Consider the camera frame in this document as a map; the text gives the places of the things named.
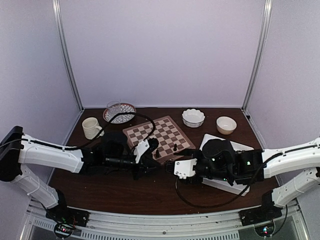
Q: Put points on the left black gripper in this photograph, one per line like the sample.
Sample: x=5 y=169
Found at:
x=146 y=162

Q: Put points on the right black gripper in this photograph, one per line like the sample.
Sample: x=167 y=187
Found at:
x=190 y=153

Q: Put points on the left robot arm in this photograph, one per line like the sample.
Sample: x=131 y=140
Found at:
x=17 y=150

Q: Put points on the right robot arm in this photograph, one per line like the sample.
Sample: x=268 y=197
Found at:
x=218 y=160

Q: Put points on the wooden chess board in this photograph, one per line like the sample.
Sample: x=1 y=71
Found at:
x=167 y=133

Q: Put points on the white fluted bowl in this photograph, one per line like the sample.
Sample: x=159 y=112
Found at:
x=193 y=118

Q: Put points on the cream round bowl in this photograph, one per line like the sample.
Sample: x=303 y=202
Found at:
x=226 y=125

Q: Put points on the white foam tray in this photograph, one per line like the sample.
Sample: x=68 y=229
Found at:
x=221 y=184

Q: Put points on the clear drinking glass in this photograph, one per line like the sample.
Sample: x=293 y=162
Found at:
x=114 y=108

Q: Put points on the cream ribbed mug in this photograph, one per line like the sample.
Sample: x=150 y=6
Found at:
x=91 y=127

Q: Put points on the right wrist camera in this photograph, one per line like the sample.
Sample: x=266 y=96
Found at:
x=184 y=169

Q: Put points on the front aluminium rail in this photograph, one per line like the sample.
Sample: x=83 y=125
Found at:
x=224 y=225

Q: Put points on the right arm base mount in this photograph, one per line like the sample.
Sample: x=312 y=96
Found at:
x=262 y=219

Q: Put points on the right aluminium frame post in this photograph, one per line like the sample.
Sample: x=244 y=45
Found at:
x=263 y=35

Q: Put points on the aluminium frame post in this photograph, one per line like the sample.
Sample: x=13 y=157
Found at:
x=263 y=35
x=65 y=54

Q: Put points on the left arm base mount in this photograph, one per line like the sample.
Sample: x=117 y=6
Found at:
x=67 y=220

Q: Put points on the left aluminium frame post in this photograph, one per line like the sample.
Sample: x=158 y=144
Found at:
x=65 y=54

